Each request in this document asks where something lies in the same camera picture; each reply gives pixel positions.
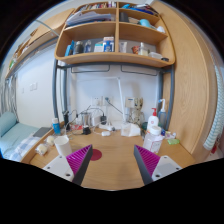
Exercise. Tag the white tissue pack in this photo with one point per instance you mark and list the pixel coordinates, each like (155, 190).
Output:
(130, 130)

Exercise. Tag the clear plastic bottle white cap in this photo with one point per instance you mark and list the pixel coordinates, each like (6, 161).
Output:
(153, 139)

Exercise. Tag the white power strip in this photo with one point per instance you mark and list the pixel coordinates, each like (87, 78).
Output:
(107, 127)

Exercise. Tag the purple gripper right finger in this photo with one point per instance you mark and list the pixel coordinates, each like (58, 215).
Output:
(147, 162)

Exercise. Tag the white pump bottle red top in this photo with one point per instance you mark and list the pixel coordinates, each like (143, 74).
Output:
(152, 120)

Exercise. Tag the green sponge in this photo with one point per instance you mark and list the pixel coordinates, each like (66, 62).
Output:
(173, 141)

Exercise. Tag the dark red round coaster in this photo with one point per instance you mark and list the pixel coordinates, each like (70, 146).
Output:
(97, 154)

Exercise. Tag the clear spray bottle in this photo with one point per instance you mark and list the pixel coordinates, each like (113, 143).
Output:
(162, 113)

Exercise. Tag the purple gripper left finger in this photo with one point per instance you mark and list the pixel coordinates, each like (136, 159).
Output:
(78, 162)

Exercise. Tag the white paper cup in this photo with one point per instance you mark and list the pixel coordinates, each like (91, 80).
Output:
(63, 145)

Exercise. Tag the wooden wall shelf unit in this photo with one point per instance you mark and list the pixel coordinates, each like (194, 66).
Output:
(129, 25)

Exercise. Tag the steel cup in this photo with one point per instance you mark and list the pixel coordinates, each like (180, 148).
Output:
(86, 118)

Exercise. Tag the bed with light bedding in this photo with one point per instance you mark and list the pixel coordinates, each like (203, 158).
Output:
(15, 138)

